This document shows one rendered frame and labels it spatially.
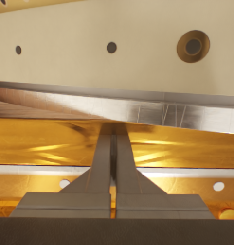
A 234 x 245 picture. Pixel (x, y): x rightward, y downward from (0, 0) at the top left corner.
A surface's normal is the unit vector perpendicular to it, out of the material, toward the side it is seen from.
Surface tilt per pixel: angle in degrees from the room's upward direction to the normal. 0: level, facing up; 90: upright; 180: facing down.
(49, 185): 90
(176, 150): 90
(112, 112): 90
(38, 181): 90
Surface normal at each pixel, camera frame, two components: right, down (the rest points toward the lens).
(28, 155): 0.01, 0.29
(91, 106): -0.37, 0.26
